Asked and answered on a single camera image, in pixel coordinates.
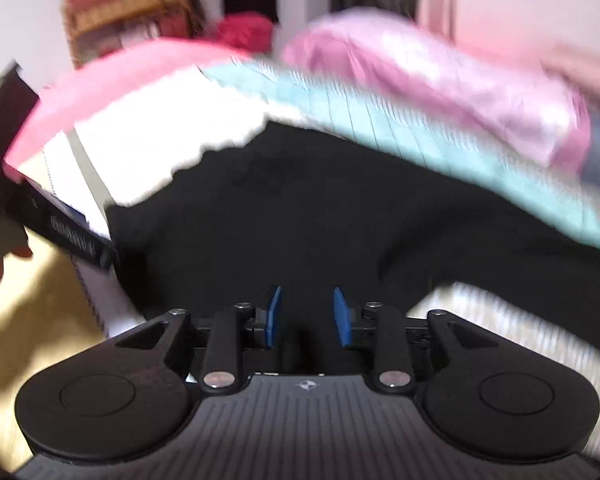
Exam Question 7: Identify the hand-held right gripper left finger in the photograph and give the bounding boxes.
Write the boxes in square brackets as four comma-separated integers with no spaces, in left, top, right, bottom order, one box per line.
[115,285,284,395]

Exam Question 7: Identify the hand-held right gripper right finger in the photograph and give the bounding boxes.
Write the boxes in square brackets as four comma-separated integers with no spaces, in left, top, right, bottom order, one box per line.
[333,287,499,395]

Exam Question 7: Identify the black pants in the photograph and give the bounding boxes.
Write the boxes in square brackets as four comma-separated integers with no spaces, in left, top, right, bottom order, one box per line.
[104,121,600,378]

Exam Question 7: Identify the pink bed sheet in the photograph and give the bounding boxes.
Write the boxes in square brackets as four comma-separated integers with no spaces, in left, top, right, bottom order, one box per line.
[2,37,253,181]

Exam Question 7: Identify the zigzag patterned quilt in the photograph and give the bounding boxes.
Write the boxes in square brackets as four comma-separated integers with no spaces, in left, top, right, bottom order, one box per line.
[0,55,600,466]

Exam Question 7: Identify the wooden shelf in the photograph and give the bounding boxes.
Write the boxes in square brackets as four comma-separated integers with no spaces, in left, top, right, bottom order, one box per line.
[62,0,197,68]

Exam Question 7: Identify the purple satin pillow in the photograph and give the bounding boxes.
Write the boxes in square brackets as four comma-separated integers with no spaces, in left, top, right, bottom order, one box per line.
[282,7,593,173]

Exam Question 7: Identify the red cloth bundle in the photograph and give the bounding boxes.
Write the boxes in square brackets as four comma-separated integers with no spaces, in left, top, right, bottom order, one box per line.
[214,11,277,57]

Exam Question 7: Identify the peach pillow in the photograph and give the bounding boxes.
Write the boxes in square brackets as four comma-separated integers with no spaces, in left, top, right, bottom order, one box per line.
[540,44,600,92]

